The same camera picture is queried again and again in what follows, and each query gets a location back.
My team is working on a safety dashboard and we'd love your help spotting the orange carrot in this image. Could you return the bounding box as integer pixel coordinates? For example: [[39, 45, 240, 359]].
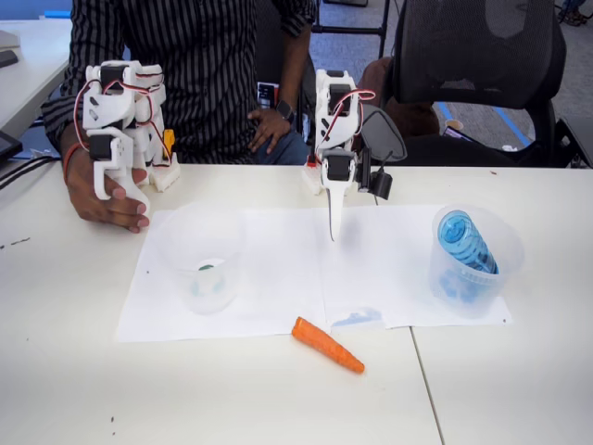
[[291, 316, 366, 375]]

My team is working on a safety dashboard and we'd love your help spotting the white 3D-printed leader arm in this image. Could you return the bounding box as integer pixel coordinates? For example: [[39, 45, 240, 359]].
[[73, 59, 182, 220]]

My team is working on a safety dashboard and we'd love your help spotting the person's left forearm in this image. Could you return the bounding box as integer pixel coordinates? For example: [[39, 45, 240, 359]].
[[277, 25, 312, 110]]

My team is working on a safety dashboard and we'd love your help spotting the person's right forearm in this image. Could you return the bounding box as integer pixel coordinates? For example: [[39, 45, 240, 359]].
[[59, 123, 94, 163]]

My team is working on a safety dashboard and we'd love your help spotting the blue plastic bottle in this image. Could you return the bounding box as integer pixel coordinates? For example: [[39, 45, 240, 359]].
[[437, 209, 500, 305]]

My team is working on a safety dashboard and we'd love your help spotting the person's left hand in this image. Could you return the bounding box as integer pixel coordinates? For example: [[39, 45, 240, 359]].
[[247, 107, 297, 155]]

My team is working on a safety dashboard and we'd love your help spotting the person's right hand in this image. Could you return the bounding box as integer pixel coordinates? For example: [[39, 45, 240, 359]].
[[63, 157, 152, 235]]

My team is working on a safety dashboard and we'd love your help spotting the white paper sheet blue smudge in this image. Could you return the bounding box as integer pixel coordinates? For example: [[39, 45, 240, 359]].
[[322, 203, 515, 331]]

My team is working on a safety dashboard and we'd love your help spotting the black wristwatch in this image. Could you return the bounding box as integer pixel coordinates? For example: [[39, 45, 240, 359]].
[[275, 98, 298, 124]]

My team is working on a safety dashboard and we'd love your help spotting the brown bag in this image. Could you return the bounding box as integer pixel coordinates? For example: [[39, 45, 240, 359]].
[[359, 57, 441, 140]]

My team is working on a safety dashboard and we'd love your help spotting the black card with red print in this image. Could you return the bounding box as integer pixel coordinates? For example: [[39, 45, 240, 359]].
[[257, 82, 280, 110]]

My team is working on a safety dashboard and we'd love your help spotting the black metal stand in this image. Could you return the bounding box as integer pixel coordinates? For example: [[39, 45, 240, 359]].
[[310, 0, 393, 59]]

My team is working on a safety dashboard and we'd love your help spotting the clear empty plastic cup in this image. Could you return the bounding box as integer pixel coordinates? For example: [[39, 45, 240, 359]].
[[159, 203, 246, 317]]

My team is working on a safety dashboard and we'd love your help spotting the person's torso striped shirt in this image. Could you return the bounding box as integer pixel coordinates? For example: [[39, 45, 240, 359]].
[[41, 0, 321, 166]]

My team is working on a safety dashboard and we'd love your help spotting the yellow table clamp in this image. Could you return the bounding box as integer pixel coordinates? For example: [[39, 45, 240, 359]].
[[161, 129, 178, 164]]

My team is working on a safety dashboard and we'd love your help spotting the translucent plastic container with blue bottle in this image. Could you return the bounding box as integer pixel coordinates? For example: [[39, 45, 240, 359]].
[[428, 203, 527, 321]]

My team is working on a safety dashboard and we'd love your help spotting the black mesh office chair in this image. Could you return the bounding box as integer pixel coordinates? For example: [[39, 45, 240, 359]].
[[360, 0, 593, 169]]

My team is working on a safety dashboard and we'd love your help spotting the red wrist thread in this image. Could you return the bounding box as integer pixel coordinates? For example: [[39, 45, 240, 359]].
[[62, 142, 92, 164]]

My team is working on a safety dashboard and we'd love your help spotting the white side table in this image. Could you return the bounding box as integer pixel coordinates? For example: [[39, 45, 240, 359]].
[[0, 19, 74, 136]]

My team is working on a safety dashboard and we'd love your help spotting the black webcam cable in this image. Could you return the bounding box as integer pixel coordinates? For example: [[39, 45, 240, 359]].
[[369, 155, 386, 206]]

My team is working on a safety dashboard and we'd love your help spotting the black webcam with clip mount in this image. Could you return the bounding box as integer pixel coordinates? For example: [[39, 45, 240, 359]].
[[355, 146, 395, 202]]

